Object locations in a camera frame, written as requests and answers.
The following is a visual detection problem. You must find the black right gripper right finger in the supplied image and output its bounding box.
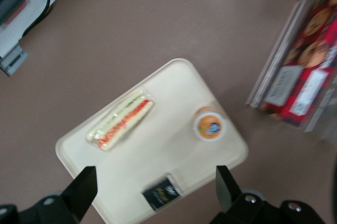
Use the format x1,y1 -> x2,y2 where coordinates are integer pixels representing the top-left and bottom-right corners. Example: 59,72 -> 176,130
210,165 -> 326,224

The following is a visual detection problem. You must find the cream plastic serving tray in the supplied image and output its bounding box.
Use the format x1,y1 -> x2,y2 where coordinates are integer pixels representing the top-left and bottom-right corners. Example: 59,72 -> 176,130
55,58 -> 249,224

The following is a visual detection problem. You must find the triangle sandwich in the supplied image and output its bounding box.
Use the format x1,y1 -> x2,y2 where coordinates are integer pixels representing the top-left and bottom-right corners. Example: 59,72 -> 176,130
85,89 -> 155,152

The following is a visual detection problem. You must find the red cookie box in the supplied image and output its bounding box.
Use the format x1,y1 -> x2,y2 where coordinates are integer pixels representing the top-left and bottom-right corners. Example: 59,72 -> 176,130
257,0 -> 337,127

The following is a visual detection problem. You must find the clear acrylic stepped display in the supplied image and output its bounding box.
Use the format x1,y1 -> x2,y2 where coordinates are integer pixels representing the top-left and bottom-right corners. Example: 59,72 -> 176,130
246,0 -> 337,133

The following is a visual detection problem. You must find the black device cable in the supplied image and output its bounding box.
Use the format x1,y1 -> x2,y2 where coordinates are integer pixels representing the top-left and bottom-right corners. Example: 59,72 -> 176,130
16,0 -> 51,36

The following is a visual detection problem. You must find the small black drink carton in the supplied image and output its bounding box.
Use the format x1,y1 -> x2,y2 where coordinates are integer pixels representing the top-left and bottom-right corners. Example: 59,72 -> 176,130
141,173 -> 182,211

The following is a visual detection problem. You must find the orange lid yogurt bottle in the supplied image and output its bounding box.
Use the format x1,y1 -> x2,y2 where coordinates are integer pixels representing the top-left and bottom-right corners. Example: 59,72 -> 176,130
192,106 -> 227,143

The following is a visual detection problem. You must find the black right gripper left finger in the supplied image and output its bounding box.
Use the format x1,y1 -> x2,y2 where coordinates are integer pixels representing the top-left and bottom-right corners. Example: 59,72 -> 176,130
15,166 -> 97,224

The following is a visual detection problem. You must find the dark grey orange device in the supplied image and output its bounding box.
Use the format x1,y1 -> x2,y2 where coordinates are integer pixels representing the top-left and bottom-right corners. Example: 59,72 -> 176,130
0,0 -> 28,26

